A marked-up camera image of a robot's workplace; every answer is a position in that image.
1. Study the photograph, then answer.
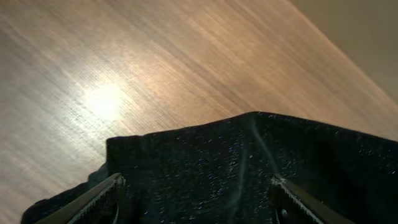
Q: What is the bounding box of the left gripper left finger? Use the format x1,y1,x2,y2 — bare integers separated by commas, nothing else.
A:
37,173,126,224

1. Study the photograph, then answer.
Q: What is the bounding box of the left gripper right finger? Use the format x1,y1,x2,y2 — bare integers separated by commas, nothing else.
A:
269,175,353,224

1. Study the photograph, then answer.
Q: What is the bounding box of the black knit sweater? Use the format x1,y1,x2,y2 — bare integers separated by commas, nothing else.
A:
22,112,397,223

